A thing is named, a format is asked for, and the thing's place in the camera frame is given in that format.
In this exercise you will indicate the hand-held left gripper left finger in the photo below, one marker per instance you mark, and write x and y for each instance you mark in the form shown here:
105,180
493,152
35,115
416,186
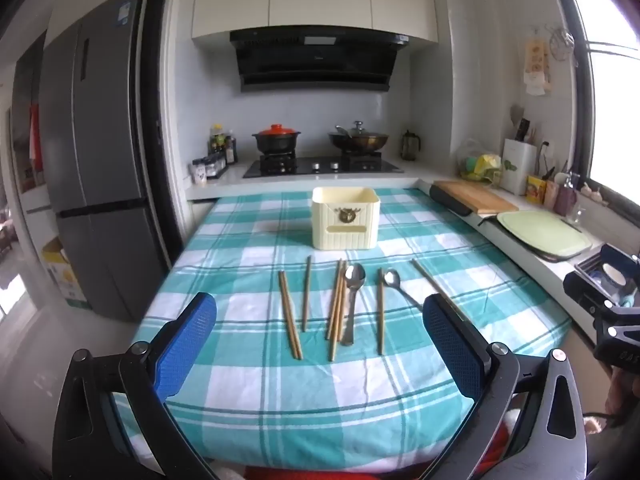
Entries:
185,345

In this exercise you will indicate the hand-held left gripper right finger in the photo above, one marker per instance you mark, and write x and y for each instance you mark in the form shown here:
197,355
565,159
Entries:
455,350

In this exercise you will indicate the wooden chopstick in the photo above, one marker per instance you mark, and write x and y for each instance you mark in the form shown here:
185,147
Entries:
306,295
380,310
337,320
427,276
334,300
342,310
289,317
294,317

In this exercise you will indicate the metal spoon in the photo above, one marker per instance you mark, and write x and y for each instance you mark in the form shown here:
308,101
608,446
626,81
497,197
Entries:
392,279
354,280

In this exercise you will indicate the cream plastic utensil holder box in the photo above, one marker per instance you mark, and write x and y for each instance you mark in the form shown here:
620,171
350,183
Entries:
345,220

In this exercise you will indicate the person's right hand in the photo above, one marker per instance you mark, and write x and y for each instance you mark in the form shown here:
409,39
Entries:
622,400

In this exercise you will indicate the teal checked tablecloth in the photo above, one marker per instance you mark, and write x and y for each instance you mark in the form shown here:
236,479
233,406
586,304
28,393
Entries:
260,390

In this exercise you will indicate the green cutting board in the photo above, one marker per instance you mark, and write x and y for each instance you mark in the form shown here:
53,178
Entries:
542,235

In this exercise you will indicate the cardboard box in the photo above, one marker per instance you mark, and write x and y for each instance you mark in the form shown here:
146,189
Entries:
65,275

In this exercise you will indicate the pink soap bottle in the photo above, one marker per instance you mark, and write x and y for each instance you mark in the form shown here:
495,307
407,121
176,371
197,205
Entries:
565,200

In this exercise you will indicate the black tray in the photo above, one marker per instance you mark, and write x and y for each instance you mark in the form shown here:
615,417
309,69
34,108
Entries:
447,202

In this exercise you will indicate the wooden cutting board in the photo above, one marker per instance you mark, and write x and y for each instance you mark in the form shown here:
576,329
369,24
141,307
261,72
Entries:
480,197

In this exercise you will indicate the row of spice jars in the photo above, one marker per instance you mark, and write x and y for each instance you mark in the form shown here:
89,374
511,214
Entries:
210,170

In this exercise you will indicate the white knife block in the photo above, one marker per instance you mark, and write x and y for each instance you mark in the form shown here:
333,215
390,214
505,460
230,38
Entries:
517,170

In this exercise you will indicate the yellow green plastic bag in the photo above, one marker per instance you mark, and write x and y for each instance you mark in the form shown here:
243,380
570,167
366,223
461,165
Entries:
480,162

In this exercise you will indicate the dark sauce bottle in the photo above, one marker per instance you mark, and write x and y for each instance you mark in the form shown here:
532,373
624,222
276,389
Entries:
230,151

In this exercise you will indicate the grey refrigerator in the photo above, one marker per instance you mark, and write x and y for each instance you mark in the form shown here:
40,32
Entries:
100,160

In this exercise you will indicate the yellow cap sauce bottle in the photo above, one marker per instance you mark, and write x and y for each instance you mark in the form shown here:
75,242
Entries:
216,142

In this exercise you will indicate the black gas stove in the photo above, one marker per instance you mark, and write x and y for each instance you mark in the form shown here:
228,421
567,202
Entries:
305,166

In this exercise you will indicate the black clay pot orange lid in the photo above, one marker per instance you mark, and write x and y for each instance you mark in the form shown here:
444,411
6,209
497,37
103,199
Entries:
276,139

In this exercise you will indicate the wok with glass lid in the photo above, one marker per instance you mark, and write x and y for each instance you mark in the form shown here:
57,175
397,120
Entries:
360,141

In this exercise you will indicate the window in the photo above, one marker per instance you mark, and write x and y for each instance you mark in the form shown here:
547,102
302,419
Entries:
615,85

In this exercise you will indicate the red hanging decoration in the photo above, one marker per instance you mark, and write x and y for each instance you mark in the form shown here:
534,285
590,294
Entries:
35,135

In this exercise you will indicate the black range hood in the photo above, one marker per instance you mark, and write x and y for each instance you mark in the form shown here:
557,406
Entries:
315,65

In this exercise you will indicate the wall calendar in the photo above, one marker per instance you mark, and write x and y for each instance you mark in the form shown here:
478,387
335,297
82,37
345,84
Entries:
536,65

